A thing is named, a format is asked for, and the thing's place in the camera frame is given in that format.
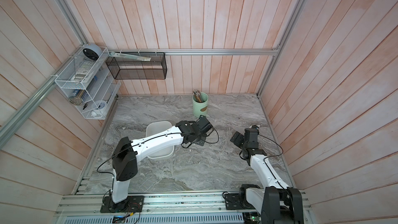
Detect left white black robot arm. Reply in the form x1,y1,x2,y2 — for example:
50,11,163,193
110,115,215,204

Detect pens in green cup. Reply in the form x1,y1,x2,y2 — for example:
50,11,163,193
193,89,204,103

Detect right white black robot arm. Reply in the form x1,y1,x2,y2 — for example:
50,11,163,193
224,125,304,224

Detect horizontal aluminium wall rail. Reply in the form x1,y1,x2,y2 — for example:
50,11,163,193
108,48,279,56

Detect white rectangular storage box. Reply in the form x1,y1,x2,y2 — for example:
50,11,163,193
146,121,175,161

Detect aluminium front frame rails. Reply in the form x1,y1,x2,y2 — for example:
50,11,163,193
51,191,260,224

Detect green pen holder cup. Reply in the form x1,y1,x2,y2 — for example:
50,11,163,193
192,92,208,118

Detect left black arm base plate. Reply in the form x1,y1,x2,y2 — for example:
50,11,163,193
100,196,144,213

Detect flat packaged item on basket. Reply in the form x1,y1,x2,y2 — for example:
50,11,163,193
109,52,151,62

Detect white tape roll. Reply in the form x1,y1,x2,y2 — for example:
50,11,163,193
91,100,107,118

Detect round grey alarm clock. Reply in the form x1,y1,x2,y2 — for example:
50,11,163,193
83,44,103,61

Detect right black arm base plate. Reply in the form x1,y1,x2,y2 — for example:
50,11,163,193
222,192,249,210

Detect black wire mesh basket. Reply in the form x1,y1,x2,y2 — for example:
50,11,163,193
106,52,167,80

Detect white wire wall shelf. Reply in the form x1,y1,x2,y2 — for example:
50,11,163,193
55,46,121,120

